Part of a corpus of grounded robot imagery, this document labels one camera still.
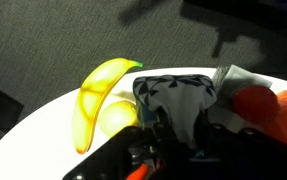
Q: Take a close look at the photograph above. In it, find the black white patterned plush cube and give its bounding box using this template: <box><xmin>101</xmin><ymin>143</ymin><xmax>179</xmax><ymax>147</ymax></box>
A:
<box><xmin>132</xmin><ymin>73</ymin><xmax>218</xmax><ymax>151</ymax></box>

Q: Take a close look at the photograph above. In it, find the yellow banana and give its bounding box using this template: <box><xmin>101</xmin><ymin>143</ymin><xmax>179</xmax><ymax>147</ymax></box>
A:
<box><xmin>71</xmin><ymin>57</ymin><xmax>144</xmax><ymax>155</ymax></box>

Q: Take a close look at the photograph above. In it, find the small black grey cube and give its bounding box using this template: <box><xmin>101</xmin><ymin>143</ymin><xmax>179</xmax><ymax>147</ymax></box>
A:
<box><xmin>212</xmin><ymin>64</ymin><xmax>272</xmax><ymax>108</ymax></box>

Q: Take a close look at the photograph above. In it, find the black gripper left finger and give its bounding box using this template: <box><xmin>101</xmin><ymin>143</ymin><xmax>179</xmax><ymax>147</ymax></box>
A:
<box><xmin>62</xmin><ymin>107</ymin><xmax>185</xmax><ymax>180</ymax></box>

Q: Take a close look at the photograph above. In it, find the small red ball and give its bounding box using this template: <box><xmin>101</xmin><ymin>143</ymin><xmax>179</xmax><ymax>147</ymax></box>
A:
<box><xmin>233</xmin><ymin>84</ymin><xmax>281</xmax><ymax>126</ymax></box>

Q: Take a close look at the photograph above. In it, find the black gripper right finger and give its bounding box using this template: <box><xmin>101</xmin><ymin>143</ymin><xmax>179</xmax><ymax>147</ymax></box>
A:
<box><xmin>192</xmin><ymin>110</ymin><xmax>287</xmax><ymax>180</ymax></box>

